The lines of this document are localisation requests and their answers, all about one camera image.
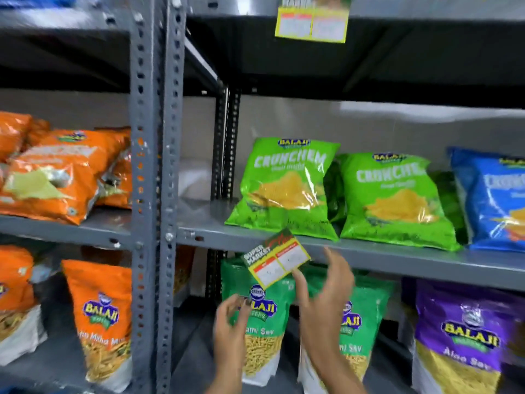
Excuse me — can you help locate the blue chips bag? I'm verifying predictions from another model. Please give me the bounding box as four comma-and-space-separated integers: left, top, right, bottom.
448, 147, 525, 253

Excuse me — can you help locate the orange snack pouch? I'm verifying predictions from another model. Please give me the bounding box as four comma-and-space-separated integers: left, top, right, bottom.
0, 245, 48, 367
62, 259, 133, 393

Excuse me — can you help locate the orange chips bag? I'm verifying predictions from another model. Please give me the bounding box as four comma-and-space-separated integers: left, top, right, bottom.
95, 149, 133, 210
0, 111, 33, 163
0, 145, 108, 225
39, 128, 132, 173
24, 118, 52, 149

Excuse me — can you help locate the green sev pouch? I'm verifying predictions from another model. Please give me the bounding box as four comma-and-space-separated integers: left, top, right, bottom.
221, 258, 297, 387
298, 264, 395, 394

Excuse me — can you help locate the person's left hand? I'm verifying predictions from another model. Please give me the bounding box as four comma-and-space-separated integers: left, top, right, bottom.
212, 294, 252, 366

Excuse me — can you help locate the purple sev pouch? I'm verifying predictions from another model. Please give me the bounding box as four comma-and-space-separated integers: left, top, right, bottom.
411, 280, 525, 394

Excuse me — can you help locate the grey metal shelf rack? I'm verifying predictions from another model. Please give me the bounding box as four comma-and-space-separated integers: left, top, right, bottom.
157, 0, 525, 394
0, 0, 160, 394

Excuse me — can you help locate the yellow price tag card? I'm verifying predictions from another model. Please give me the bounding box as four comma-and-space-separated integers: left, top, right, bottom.
242, 228, 311, 290
274, 0, 352, 44

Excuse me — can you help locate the person's left forearm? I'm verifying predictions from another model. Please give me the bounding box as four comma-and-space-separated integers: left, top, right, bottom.
205, 360, 248, 394

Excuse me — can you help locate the person's right forearm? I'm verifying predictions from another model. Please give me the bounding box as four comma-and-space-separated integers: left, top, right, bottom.
315, 355, 368, 394

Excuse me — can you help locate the green chips bag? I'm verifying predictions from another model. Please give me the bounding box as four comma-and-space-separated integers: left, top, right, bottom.
225, 137, 341, 242
430, 171, 469, 244
339, 152, 462, 252
323, 159, 348, 224

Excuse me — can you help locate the person's right hand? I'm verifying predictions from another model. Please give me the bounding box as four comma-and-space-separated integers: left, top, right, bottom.
291, 247, 356, 366

